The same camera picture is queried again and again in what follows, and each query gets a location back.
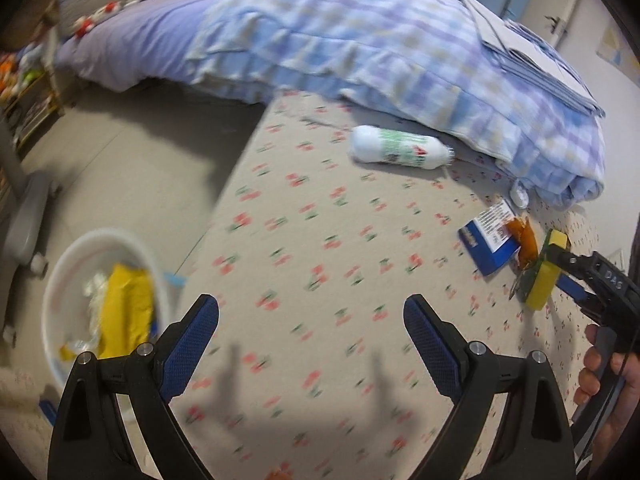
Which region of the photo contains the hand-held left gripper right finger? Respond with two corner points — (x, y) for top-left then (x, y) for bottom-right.
(403, 294), (576, 480)

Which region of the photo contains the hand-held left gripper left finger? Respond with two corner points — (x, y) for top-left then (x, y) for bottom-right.
(47, 294), (220, 480)

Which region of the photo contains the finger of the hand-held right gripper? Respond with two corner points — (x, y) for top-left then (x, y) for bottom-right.
(555, 274), (602, 314)
(542, 242), (602, 282)

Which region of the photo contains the yellow and green sponge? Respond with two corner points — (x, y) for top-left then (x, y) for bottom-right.
(512, 229), (572, 311)

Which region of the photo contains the white and orange snack wrapper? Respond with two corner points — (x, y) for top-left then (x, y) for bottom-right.
(504, 214), (540, 272)

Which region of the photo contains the yellow snack bag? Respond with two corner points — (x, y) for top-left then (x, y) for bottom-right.
(95, 264), (157, 361)

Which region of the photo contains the blue cardboard box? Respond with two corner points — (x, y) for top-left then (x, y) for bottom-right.
(459, 199), (532, 277)

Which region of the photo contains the white plastic bin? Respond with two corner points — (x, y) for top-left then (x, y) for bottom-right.
(41, 229), (177, 391)

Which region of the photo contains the white bottle with green label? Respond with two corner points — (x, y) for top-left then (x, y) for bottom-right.
(349, 126), (455, 170)

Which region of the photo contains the person's right hand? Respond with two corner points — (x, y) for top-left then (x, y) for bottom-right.
(574, 324), (640, 441)

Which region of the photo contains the cherry print tablecloth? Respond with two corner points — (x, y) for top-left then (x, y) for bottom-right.
(140, 87), (626, 480)

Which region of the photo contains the floral print cushion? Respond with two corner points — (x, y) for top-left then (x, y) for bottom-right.
(0, 367), (56, 461)

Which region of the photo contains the grey rolling chair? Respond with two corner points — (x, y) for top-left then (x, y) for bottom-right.
(0, 110), (61, 351)

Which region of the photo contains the folded blue striped sheet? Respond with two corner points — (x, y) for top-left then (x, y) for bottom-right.
(505, 19), (591, 101)

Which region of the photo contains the folded grey sheet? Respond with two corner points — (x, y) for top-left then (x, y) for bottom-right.
(461, 0), (606, 118)

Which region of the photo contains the white door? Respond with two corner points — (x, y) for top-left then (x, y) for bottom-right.
(547, 0), (586, 56)

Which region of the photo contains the wooden toy shelf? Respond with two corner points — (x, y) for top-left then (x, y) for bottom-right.
(0, 25), (66, 146)

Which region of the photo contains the bed with purple sheet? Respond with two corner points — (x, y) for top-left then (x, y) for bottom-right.
(54, 0), (251, 93)

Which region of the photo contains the blue plaid ruffled quilt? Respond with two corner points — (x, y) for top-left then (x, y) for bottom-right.
(186, 0), (607, 207)

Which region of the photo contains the white and red cat plush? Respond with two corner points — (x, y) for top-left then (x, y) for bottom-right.
(70, 1), (121, 38)

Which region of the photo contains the wall map poster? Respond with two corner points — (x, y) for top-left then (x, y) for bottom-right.
(597, 25), (640, 78)

